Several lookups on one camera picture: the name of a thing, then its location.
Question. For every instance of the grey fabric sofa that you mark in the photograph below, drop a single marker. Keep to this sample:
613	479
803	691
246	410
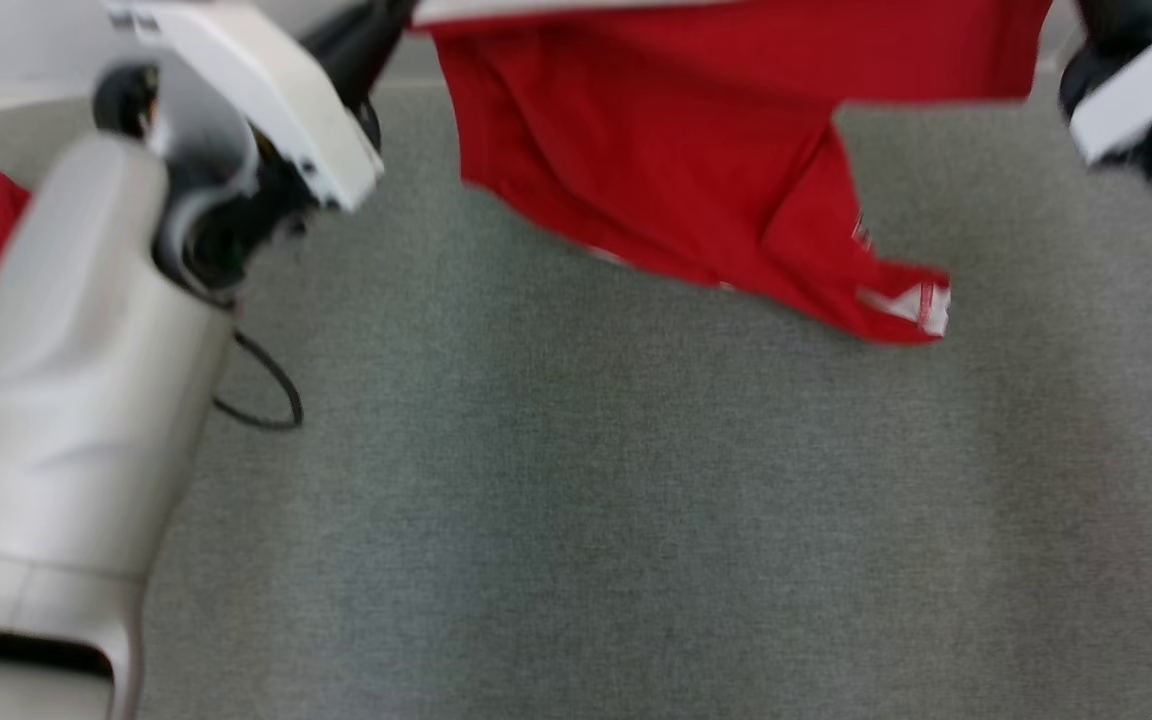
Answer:
636	500

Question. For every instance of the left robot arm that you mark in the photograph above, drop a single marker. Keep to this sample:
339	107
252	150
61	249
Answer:
66	400

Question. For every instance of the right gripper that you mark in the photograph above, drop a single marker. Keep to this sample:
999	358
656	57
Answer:
1146	90

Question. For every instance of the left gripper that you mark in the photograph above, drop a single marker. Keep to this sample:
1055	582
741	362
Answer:
286	110

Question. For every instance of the red garment with white stripe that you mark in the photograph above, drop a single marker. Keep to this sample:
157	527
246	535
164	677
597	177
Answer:
686	130

